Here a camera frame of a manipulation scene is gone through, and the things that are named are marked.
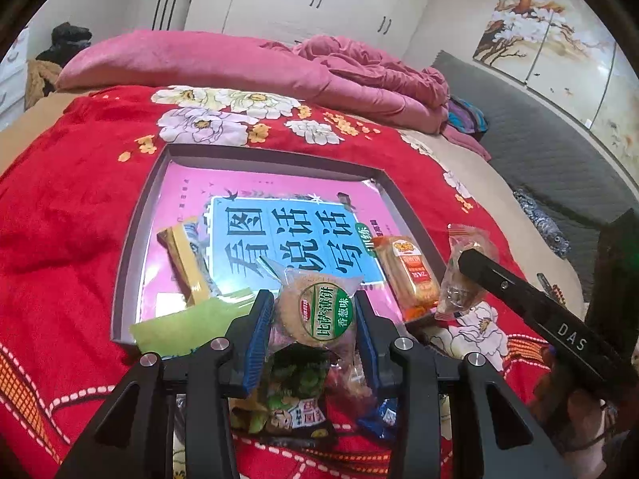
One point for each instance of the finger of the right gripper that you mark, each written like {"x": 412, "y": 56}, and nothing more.
{"x": 527, "y": 302}

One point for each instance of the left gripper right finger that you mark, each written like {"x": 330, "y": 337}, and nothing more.
{"x": 494, "y": 435}

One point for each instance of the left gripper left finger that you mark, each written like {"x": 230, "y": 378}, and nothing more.
{"x": 130, "y": 436}

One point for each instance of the green milk candy bag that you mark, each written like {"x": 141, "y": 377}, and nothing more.
{"x": 180, "y": 333}

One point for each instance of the orange bread snack pack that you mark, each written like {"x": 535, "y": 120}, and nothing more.
{"x": 414, "y": 286}

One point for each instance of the green pea snack pack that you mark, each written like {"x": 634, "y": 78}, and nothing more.
{"x": 288, "y": 407}

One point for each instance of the yellow wafer snack pack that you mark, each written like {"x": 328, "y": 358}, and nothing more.
{"x": 187, "y": 257}

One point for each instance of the round biscuit green label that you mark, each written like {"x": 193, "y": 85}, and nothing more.
{"x": 314, "y": 310}

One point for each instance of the clear bag brown pastry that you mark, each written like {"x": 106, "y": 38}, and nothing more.
{"x": 347, "y": 380}

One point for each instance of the grey patterned cloth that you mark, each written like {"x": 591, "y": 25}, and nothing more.
{"x": 544, "y": 224}

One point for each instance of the grey shallow box tray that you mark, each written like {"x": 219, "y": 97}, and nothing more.
{"x": 130, "y": 273}

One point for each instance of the grey padded headboard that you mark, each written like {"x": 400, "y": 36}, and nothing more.
{"x": 540, "y": 154}

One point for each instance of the blue purple folded cloth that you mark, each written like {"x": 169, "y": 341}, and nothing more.
{"x": 467, "y": 118}

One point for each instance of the red floral blanket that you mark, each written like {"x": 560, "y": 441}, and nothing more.
{"x": 66, "y": 204}

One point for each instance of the pink and blue book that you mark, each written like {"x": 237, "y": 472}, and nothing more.
{"x": 301, "y": 222}

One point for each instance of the pink quilt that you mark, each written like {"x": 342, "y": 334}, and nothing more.
{"x": 334, "y": 72}

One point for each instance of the brown knitted cloth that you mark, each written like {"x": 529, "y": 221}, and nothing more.
{"x": 41, "y": 80}

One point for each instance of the white drawer cabinet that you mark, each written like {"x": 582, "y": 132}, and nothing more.
{"x": 13, "y": 80}

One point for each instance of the black clothes pile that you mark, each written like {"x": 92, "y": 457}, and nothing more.
{"x": 67, "y": 41}

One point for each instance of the floral wall painting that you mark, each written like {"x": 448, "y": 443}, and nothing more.
{"x": 562, "y": 52}

